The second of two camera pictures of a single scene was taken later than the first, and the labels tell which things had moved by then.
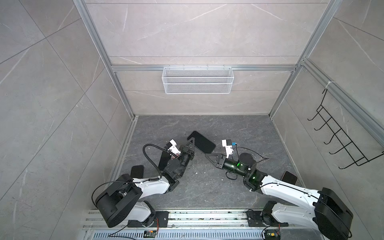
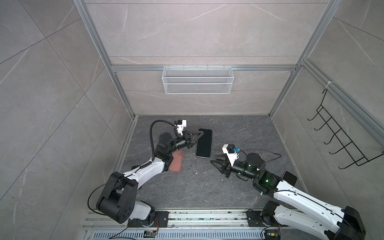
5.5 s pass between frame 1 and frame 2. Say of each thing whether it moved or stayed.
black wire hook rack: stayed
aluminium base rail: stayed
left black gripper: moved
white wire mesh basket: stayed
